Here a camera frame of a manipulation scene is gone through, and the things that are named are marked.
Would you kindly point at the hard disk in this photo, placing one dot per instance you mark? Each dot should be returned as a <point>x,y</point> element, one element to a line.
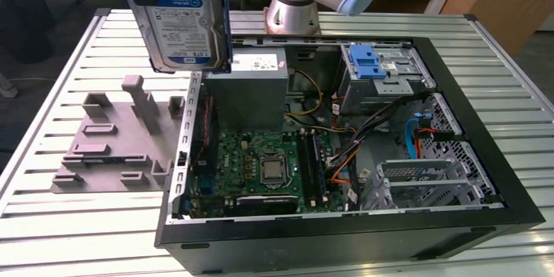
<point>182,24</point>

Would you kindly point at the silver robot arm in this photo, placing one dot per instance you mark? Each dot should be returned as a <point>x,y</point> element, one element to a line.
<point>290,14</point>

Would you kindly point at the metal disk bay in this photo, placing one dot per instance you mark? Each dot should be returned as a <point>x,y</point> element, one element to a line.
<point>429,183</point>

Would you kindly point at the black office chair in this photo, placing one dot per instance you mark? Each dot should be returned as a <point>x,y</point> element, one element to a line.
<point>25,24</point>

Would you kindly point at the grey power supply unit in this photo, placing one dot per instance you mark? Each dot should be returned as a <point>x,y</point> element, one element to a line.
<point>246,102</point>

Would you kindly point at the grey furniture foot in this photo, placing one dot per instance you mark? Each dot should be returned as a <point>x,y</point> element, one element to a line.
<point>8,89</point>

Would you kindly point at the grey parts rack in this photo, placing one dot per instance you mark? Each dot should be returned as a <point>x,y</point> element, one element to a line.
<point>116,140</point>

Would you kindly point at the RAM stick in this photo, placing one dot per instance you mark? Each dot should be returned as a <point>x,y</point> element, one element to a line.
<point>104,161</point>

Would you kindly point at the green motherboard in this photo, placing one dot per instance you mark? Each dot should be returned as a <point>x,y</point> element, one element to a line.
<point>242,147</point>

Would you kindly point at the blue plastic drive latch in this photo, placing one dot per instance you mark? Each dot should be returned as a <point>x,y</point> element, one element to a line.
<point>366,63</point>

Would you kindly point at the CPU socket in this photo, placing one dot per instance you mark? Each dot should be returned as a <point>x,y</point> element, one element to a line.
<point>274,154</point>

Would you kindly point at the silver CPU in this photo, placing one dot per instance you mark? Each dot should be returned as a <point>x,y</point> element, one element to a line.
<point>274,170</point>

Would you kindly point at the metal optical drive cage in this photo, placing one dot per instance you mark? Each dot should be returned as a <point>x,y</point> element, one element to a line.
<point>389,87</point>

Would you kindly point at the black RAM slot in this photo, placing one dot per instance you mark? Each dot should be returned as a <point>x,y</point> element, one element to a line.
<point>306,166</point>

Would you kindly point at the black graphics card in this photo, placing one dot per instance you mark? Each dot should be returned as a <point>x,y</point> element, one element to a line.
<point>263,202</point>

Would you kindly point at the black PC case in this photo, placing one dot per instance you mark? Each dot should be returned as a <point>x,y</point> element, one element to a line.
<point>303,248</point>

